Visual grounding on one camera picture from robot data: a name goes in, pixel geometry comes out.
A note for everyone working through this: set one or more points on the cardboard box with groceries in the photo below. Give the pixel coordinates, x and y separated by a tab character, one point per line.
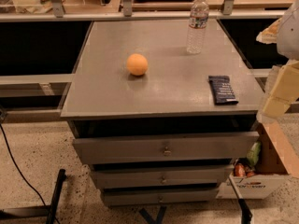
277	163

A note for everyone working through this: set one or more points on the bottom grey drawer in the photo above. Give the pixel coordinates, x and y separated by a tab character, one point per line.
159	196

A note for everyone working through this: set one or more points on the black stand leg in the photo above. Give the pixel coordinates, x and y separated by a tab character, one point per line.
56	196
246	215

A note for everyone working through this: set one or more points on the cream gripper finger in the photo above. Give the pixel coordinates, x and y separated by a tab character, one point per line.
284	89
269	34

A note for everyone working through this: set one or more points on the black stand leg right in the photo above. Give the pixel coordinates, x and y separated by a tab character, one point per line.
246	215

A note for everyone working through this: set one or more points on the grey drawer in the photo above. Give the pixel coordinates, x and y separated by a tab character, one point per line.
161	177
175	147
159	196

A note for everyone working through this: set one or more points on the clear plastic water bottle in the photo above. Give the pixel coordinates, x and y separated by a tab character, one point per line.
197	26

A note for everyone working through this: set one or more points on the black stand leg left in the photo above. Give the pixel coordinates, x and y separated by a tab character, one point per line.
56	196

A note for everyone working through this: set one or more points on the top grey drawer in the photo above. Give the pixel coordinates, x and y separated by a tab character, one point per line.
175	147

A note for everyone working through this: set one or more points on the green packet in box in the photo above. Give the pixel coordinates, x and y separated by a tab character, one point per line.
253	154

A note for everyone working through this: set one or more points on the orange ball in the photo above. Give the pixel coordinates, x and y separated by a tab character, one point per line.
137	64

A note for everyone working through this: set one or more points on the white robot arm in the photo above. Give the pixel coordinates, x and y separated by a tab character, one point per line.
287	45

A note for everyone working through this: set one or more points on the middle grey drawer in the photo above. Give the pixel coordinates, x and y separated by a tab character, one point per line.
161	177

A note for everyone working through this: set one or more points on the grey drawer cabinet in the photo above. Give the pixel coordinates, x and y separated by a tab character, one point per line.
172	97

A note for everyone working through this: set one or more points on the orange red item in box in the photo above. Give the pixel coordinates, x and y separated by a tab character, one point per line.
242	170

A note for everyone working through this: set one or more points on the metal railing frame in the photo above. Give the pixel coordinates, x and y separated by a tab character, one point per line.
95	10

